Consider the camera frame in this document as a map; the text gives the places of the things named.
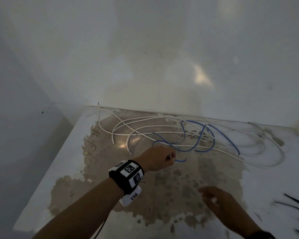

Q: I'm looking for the person's right hand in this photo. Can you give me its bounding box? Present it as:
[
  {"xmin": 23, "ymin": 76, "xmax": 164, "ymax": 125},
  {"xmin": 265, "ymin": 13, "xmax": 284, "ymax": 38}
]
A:
[{"xmin": 197, "ymin": 186, "xmax": 261, "ymax": 233}]

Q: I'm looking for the person's left hand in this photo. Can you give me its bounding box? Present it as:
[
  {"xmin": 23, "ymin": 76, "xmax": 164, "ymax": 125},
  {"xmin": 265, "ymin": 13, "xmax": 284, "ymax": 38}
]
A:
[{"xmin": 136, "ymin": 146, "xmax": 177, "ymax": 172}]

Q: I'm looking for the clear blue-striped cable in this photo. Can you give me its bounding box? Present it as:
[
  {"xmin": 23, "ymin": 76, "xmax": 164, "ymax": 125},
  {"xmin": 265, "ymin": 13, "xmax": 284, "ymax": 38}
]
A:
[{"xmin": 152, "ymin": 120, "xmax": 241, "ymax": 156}]

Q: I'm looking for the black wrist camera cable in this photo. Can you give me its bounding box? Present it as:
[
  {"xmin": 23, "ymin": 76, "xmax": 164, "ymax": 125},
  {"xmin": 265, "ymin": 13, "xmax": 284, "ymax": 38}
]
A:
[{"xmin": 93, "ymin": 219, "xmax": 108, "ymax": 239}]

